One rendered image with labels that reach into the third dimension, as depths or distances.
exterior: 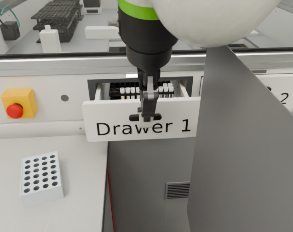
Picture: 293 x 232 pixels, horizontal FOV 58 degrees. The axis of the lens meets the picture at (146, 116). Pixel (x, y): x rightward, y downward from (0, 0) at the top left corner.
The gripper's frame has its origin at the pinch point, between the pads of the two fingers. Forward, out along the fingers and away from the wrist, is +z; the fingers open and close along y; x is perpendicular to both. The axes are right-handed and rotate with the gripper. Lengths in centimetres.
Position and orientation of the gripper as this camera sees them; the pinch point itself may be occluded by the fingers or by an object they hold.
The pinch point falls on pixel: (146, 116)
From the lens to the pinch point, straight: 57.5
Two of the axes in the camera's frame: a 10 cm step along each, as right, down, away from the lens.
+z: -0.2, 6.1, 7.9
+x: 10.0, -0.4, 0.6
